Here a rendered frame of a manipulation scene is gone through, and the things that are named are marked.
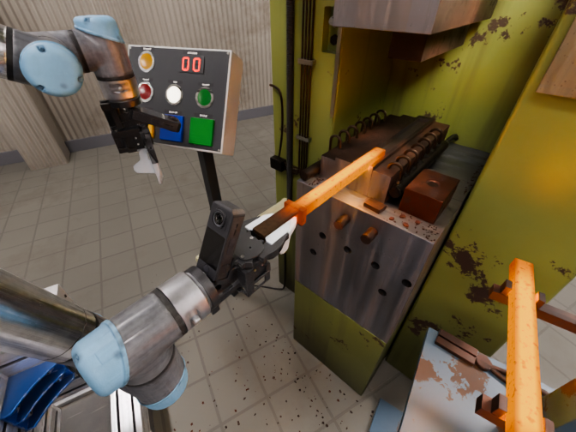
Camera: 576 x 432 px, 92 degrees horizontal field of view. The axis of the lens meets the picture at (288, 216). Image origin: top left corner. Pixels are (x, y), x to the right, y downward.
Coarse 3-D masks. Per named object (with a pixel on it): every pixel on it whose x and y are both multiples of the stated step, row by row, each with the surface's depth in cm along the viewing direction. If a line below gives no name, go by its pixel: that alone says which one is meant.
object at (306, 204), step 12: (372, 156) 68; (348, 168) 64; (360, 168) 64; (336, 180) 60; (348, 180) 62; (312, 192) 56; (324, 192) 56; (336, 192) 60; (288, 204) 52; (300, 204) 53; (312, 204) 54; (276, 216) 49; (288, 216) 49; (300, 216) 51; (264, 228) 47; (276, 228) 47; (264, 240) 48
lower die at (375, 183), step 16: (368, 128) 89; (384, 128) 87; (400, 128) 84; (432, 128) 86; (448, 128) 89; (352, 144) 80; (368, 144) 78; (400, 144) 76; (432, 144) 81; (336, 160) 72; (352, 160) 71; (384, 160) 70; (400, 160) 70; (320, 176) 79; (368, 176) 68; (384, 176) 65; (368, 192) 71; (384, 192) 67
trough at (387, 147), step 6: (420, 120) 92; (426, 120) 90; (408, 126) 86; (414, 126) 89; (420, 126) 89; (402, 132) 84; (408, 132) 85; (390, 138) 79; (396, 138) 82; (402, 138) 82; (384, 144) 77; (390, 144) 79; (396, 144) 79
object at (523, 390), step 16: (512, 272) 50; (528, 272) 49; (528, 288) 46; (512, 304) 45; (528, 304) 44; (512, 320) 43; (528, 320) 42; (512, 336) 41; (528, 336) 40; (512, 352) 39; (528, 352) 38; (512, 368) 37; (528, 368) 37; (512, 384) 36; (528, 384) 35; (512, 400) 34; (528, 400) 34; (512, 416) 33; (528, 416) 33
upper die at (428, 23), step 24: (336, 0) 54; (360, 0) 51; (384, 0) 48; (408, 0) 46; (432, 0) 44; (456, 0) 48; (480, 0) 58; (336, 24) 56; (360, 24) 53; (384, 24) 50; (408, 24) 48; (432, 24) 46; (456, 24) 53
